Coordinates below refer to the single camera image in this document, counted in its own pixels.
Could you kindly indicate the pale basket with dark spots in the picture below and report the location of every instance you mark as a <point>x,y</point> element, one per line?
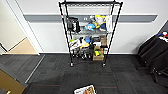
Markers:
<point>83,91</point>

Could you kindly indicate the yellow soft toy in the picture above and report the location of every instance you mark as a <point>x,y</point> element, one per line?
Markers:
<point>85,44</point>

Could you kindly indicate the blue round toy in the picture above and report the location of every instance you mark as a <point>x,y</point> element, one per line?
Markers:
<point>87,39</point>

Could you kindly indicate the black box with label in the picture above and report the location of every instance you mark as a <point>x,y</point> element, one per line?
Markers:
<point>96,41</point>

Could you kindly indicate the green and yellow box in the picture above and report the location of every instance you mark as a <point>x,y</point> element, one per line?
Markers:
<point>97,53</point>

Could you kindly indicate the large brown cardboard box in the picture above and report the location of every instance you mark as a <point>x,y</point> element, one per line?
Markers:
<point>98,58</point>

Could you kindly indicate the small brown cardboard box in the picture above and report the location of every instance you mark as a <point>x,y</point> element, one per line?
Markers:
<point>103,41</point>

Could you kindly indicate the blue plush toy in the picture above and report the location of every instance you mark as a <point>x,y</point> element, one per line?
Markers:
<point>89,26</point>

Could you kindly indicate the yellow and white plush toy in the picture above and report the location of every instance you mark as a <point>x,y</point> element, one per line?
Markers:
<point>99,20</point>

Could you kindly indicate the white flat package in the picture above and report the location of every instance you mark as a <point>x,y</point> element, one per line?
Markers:
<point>109,22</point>

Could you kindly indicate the black chair with garment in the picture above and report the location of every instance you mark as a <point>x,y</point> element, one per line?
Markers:
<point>153,50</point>

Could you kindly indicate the yellow wooden panel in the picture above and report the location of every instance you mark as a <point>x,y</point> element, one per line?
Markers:
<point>9,83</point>

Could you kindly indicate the small wall outlet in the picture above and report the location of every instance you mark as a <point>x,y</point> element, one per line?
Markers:
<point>86,18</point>

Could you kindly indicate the long grey wall band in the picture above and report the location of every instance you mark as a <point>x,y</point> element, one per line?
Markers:
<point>43,18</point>

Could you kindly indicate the white door frame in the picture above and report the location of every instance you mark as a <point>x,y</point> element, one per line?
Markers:
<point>28,30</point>

